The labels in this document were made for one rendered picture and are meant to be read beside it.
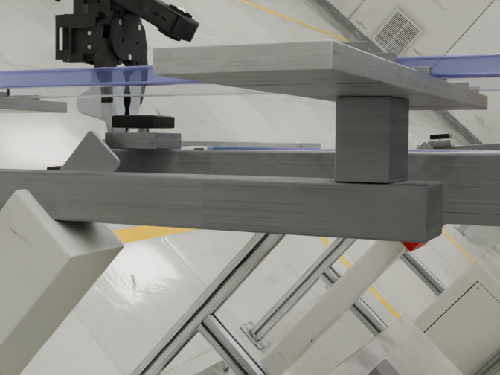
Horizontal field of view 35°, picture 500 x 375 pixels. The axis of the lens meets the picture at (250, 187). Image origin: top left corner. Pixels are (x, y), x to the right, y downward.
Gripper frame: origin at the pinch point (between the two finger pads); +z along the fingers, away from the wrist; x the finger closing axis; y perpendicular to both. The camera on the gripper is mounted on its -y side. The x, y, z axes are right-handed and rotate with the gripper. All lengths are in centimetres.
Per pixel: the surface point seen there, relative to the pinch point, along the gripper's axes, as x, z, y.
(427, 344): -57, 35, -24
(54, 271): 39.9, 9.0, -21.9
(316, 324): -94, 43, 10
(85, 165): 14.3, 3.3, -5.2
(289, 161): 9.9, 2.5, -25.1
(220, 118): -255, -11, 119
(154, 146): 12.9, 1.3, -12.3
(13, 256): 39.9, 8.2, -18.7
